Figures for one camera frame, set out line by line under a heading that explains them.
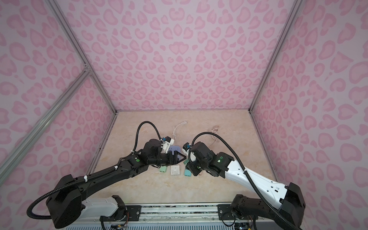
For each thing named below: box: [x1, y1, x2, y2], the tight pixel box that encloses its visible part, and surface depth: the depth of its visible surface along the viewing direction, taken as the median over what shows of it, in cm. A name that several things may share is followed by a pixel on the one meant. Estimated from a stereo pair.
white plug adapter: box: [170, 165, 180, 175], surface depth 87 cm
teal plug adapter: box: [184, 169, 192, 177], surface depth 87 cm
